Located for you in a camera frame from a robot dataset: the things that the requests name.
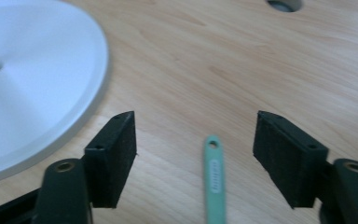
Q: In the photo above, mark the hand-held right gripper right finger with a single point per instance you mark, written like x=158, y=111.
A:
x=289, y=161

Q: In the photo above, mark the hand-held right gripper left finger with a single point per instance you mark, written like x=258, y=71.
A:
x=112, y=161

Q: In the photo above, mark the white round lamp base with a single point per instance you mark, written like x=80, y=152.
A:
x=34, y=84

